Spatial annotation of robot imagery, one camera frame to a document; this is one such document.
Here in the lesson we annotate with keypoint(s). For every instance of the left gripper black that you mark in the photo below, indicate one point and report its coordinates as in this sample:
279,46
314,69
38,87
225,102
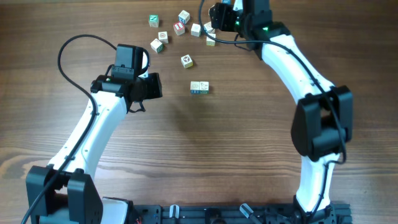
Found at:
156,92

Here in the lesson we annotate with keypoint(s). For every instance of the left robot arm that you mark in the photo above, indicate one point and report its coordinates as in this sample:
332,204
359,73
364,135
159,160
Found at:
64,190

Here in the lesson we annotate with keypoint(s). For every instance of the green letter N block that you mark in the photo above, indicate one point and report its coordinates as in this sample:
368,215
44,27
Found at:
154,20

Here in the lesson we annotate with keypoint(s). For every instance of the blue sided block letter B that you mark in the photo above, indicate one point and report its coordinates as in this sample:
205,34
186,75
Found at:
208,28

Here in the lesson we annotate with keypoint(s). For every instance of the wooden block green side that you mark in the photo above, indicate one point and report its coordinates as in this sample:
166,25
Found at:
204,87
157,45

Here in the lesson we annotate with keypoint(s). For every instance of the red letter I block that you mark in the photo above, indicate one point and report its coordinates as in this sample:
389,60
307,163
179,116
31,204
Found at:
179,28

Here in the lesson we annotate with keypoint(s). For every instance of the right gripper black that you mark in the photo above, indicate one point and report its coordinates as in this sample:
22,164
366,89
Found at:
221,15

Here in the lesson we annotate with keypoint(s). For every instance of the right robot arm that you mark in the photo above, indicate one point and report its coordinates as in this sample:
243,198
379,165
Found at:
323,120

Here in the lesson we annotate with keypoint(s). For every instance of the blue sided block upper left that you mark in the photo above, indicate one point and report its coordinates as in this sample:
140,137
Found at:
184,17

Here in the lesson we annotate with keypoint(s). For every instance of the wooden block soccer ball W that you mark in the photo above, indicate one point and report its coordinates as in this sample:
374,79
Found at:
186,61

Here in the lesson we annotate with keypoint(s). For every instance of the wooden block yellow sided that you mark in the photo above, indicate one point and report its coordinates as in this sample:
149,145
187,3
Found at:
210,40

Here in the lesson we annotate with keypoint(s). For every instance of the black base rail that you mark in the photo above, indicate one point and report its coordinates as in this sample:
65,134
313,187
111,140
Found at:
236,214

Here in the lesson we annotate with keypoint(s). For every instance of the wooden block number 9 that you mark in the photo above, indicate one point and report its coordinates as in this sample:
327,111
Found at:
196,30

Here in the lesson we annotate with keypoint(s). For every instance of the wooden block number 8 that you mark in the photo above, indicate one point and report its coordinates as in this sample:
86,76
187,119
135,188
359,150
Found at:
194,87

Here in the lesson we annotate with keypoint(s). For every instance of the wooden block red print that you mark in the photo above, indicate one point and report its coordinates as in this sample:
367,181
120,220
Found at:
163,37

